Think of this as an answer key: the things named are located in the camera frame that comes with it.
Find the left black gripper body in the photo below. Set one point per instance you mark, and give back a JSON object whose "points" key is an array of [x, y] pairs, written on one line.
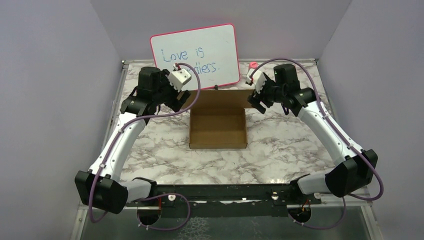
{"points": [[166, 91]]}

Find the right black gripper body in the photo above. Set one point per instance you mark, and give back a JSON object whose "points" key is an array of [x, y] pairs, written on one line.
{"points": [[271, 93]]}

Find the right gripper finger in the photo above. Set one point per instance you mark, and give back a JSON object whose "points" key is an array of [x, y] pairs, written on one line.
{"points": [[255, 96], [256, 104]]}

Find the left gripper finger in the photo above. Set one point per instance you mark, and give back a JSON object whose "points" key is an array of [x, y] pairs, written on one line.
{"points": [[175, 105], [184, 96]]}

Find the brown cardboard box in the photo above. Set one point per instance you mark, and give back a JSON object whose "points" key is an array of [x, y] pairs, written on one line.
{"points": [[217, 120]]}

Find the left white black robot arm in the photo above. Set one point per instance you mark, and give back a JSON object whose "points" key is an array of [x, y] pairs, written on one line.
{"points": [[100, 187]]}

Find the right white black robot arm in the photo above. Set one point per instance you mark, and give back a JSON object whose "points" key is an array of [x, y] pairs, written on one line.
{"points": [[353, 165]]}

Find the pink-capped spray bottle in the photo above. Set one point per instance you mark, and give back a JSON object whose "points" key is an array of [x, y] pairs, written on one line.
{"points": [[249, 75]]}

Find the pink-framed whiteboard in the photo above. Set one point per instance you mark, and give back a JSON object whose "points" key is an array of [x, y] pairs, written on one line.
{"points": [[210, 51]]}

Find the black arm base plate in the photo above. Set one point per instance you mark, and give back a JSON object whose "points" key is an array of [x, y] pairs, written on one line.
{"points": [[223, 200]]}

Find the aluminium table frame rail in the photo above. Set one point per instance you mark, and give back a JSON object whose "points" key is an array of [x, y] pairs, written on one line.
{"points": [[299, 215]]}

